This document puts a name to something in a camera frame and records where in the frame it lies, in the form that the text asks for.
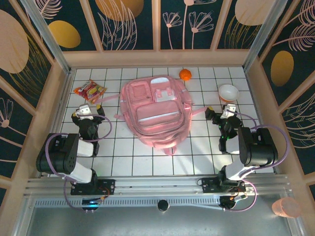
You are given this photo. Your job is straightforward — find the pink student backpack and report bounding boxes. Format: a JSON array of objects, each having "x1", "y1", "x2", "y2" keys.
[{"x1": 99, "y1": 75, "x2": 210, "y2": 155}]

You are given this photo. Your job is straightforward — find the orange snack packet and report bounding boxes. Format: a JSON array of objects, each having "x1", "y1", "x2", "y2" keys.
[{"x1": 73, "y1": 79, "x2": 108, "y2": 104}]

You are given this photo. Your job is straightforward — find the white orange bowl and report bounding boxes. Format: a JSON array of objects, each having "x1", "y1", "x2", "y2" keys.
[{"x1": 218, "y1": 84, "x2": 240, "y2": 103}]

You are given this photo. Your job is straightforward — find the orange fruit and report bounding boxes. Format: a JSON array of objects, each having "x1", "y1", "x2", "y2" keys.
[{"x1": 179, "y1": 68, "x2": 192, "y2": 82}]

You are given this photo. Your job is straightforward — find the right control board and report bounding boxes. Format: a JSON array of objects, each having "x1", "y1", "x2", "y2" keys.
[{"x1": 220, "y1": 193, "x2": 248, "y2": 211}]

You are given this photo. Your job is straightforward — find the control board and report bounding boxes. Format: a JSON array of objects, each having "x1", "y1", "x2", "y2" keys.
[
  {"x1": 220, "y1": 193, "x2": 248, "y2": 211},
  {"x1": 82, "y1": 196, "x2": 106, "y2": 212}
]

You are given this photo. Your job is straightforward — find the left control board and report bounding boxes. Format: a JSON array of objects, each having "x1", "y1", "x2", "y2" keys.
[{"x1": 82, "y1": 196, "x2": 106, "y2": 212}]

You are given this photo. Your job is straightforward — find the translucent pink cup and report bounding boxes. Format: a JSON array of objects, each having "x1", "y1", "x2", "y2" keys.
[{"x1": 272, "y1": 196, "x2": 302, "y2": 218}]

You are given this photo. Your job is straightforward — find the black round knob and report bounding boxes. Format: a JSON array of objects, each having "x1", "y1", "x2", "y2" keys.
[{"x1": 157, "y1": 199, "x2": 170, "y2": 212}]

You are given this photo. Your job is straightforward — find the grey metal tray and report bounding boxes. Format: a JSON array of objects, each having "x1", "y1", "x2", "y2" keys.
[{"x1": 14, "y1": 194, "x2": 303, "y2": 236}]

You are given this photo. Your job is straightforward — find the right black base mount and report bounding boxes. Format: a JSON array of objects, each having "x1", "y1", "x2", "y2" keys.
[{"x1": 196, "y1": 176, "x2": 247, "y2": 195}]

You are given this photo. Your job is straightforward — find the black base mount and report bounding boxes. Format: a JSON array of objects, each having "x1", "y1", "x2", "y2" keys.
[
  {"x1": 196, "y1": 176, "x2": 247, "y2": 195},
  {"x1": 70, "y1": 178, "x2": 116, "y2": 196}
]

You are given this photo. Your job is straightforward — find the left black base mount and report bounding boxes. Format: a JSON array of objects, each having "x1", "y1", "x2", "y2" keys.
[{"x1": 70, "y1": 178, "x2": 116, "y2": 196}]

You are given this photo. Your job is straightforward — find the aluminium corner post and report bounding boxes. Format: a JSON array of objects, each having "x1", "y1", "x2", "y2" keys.
[
  {"x1": 242, "y1": 0, "x2": 287, "y2": 72},
  {"x1": 19, "y1": 0, "x2": 72, "y2": 74}
]

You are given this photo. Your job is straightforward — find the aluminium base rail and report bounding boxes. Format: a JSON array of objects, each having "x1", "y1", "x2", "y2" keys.
[{"x1": 24, "y1": 173, "x2": 295, "y2": 197}]

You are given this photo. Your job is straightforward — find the slotted metal cable duct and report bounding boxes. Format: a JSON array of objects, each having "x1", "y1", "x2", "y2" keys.
[{"x1": 34, "y1": 198, "x2": 222, "y2": 211}]

